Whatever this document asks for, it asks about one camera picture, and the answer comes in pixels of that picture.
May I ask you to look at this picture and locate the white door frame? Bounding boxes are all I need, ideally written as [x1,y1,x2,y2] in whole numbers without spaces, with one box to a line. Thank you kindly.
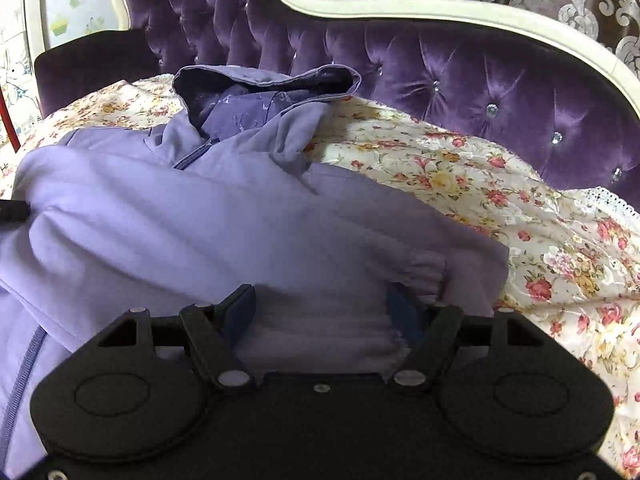
[24,0,52,57]

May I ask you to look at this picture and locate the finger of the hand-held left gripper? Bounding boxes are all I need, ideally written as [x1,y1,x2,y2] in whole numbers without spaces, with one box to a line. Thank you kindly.
[0,200,32,224]

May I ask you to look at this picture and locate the white cabinet with bunny print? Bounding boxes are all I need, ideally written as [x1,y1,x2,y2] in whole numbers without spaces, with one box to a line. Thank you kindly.
[0,0,42,161]

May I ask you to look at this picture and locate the floral blanket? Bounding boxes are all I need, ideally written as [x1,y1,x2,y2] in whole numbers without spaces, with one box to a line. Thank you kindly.
[0,74,640,476]

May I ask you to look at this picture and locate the red stick vacuum cleaner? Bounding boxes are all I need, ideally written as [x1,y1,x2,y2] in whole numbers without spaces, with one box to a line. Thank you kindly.
[0,87,21,153]

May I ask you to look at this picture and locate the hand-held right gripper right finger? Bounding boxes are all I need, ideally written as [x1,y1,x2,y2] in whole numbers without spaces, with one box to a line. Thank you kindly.
[385,285,546,392]

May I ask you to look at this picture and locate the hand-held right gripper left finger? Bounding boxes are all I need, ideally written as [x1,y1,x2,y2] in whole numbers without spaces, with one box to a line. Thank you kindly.
[92,284,258,392]

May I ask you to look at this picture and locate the purple tufted sofa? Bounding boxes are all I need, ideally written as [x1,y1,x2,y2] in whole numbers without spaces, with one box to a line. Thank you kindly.
[34,0,640,211]

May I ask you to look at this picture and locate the purple hooded jacket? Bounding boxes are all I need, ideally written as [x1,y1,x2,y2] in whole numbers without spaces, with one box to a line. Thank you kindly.
[0,64,510,471]

